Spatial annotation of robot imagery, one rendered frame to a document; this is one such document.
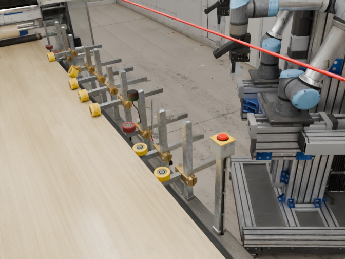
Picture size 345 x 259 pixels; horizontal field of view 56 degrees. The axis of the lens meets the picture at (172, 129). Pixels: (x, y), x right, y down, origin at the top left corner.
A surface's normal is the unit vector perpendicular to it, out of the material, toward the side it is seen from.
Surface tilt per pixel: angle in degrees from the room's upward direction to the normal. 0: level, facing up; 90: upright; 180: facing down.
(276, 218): 0
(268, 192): 0
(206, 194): 0
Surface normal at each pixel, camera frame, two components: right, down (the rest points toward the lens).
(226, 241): -0.05, -0.85
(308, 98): 0.03, 0.63
